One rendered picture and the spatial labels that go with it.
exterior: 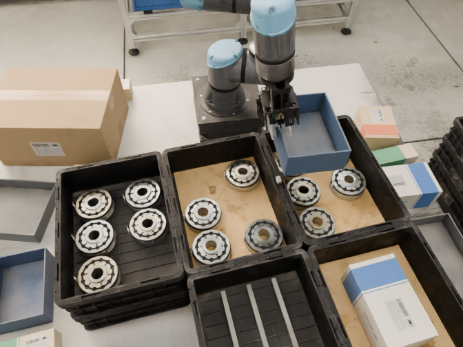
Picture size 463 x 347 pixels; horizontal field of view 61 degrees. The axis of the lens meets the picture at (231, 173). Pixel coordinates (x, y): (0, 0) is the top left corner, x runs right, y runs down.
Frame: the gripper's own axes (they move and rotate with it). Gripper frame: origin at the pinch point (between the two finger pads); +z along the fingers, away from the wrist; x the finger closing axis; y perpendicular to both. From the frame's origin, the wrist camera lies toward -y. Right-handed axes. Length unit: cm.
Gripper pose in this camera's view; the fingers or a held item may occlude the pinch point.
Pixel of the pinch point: (278, 129)
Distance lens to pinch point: 95.2
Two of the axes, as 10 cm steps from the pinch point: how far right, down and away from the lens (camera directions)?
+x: 9.8, -1.8, -0.4
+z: 1.3, 5.7, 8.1
